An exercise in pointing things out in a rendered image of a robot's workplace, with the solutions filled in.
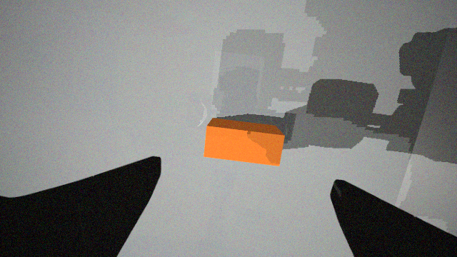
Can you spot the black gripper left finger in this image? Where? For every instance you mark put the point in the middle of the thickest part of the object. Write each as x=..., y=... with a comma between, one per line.
x=92, y=217

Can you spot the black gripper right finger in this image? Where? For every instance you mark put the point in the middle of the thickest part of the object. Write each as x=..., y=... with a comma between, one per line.
x=376, y=228

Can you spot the orange block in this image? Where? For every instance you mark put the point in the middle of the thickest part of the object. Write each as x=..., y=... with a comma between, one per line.
x=244, y=141

